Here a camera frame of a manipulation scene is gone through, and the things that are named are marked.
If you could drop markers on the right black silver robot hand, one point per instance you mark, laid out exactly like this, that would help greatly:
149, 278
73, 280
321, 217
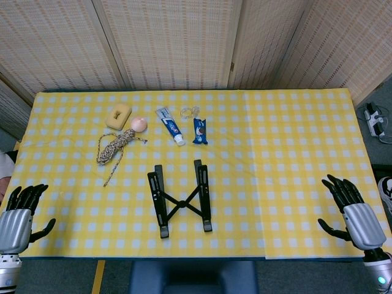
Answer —
363, 223

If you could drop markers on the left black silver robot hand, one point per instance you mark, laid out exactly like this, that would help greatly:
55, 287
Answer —
13, 228

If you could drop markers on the black folding stand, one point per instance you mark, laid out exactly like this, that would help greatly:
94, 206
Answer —
182, 204

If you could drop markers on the white black sneaker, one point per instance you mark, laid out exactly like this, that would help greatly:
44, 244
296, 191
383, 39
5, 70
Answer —
386, 190

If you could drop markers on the person in white clothing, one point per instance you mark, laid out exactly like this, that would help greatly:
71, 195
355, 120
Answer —
6, 165

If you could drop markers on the yellow floor tape strip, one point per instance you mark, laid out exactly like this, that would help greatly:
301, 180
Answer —
98, 275

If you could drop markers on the white power strip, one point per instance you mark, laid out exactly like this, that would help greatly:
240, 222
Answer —
374, 121

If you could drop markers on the yellow white checked tablecloth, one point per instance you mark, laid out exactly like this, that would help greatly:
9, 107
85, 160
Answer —
275, 153

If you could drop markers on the woven folding screen panel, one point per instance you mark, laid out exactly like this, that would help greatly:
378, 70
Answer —
55, 46
171, 46
263, 39
12, 110
346, 46

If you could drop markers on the yellow sponge with hole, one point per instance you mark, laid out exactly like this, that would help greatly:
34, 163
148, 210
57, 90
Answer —
122, 114

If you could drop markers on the pink peach ball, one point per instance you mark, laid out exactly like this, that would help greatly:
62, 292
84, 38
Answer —
139, 124

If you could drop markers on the dark blue padded seat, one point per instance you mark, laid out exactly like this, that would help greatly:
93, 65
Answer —
193, 275

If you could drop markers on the blue cookie packet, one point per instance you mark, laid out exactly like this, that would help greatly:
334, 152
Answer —
200, 131

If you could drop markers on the white blue toothpaste tube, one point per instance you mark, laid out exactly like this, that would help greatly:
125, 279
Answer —
171, 125

